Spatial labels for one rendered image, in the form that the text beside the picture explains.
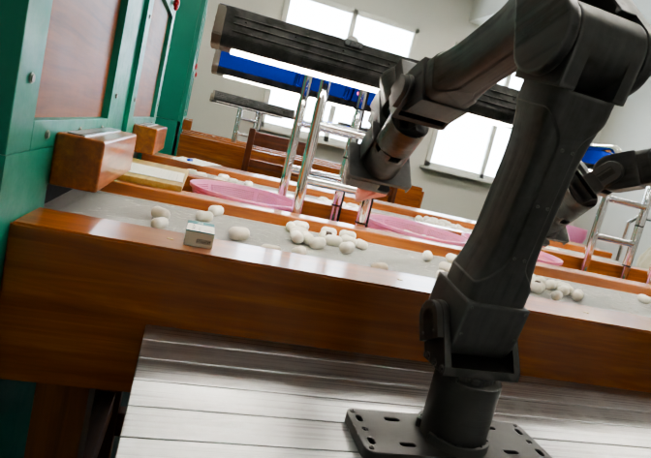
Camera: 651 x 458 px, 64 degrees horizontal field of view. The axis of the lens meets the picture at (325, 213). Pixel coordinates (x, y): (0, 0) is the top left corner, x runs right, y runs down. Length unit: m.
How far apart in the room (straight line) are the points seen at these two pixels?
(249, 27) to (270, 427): 0.65
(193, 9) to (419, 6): 3.54
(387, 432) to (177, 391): 0.20
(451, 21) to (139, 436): 6.46
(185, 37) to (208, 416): 3.23
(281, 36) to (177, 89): 2.67
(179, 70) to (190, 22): 0.30
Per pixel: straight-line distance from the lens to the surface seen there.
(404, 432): 0.53
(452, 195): 6.78
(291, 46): 0.92
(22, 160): 0.65
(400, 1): 6.50
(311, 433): 0.51
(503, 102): 1.06
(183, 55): 3.59
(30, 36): 0.61
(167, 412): 0.50
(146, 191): 1.04
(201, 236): 0.65
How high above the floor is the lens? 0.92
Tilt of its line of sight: 8 degrees down
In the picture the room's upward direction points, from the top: 13 degrees clockwise
